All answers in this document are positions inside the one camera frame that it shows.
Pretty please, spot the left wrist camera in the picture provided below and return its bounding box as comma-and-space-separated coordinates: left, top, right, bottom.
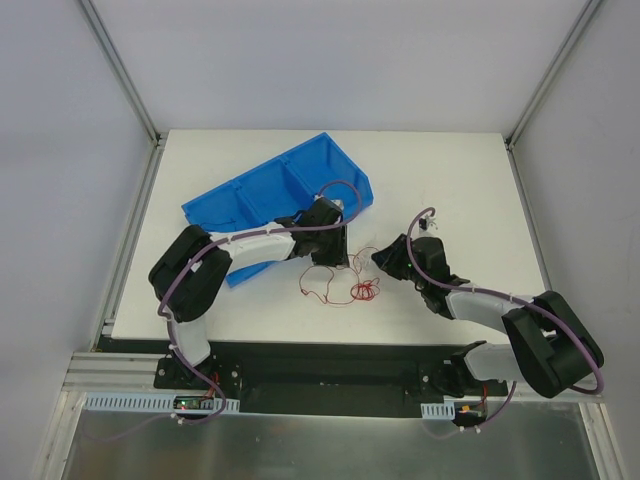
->
329, 199, 344, 215

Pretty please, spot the right aluminium frame post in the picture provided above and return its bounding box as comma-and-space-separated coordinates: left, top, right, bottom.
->
505, 0, 606, 152

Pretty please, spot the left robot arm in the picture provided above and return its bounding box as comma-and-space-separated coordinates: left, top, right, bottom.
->
148, 197, 348, 389

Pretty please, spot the right white cable duct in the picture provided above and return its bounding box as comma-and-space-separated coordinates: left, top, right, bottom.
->
420, 401, 456, 421

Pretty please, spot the blue plastic divided bin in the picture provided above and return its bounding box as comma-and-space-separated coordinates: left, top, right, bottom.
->
180, 131, 375, 290

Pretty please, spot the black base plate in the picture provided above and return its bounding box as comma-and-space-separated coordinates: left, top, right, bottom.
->
152, 340, 506, 420

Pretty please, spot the left aluminium frame post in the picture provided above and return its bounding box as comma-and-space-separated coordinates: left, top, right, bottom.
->
76, 0, 162, 147

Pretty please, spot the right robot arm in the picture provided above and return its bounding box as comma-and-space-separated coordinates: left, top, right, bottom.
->
371, 234, 604, 398

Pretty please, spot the aluminium frame post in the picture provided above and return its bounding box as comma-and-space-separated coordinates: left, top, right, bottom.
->
76, 0, 162, 147
505, 0, 606, 152

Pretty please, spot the red thin cable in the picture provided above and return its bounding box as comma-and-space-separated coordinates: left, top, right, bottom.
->
298, 252, 381, 306

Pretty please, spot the silver metal sheet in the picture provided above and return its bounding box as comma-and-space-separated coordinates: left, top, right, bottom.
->
63, 402, 621, 479

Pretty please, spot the left white cable duct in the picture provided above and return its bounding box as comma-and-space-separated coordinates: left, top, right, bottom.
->
84, 392, 223, 415

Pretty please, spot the white cable duct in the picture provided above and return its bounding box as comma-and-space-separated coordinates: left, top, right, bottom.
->
420, 401, 456, 421
84, 392, 223, 415

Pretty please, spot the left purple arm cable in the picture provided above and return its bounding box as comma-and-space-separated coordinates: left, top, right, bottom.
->
157, 180, 364, 381

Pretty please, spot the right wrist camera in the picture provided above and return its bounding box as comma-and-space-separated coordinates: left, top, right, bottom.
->
418, 213, 438, 237

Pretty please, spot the clear thin cable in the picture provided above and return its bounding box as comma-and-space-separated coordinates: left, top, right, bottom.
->
349, 247, 381, 274

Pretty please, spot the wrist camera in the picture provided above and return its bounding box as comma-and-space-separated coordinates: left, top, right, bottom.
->
329, 199, 344, 215
418, 213, 438, 237

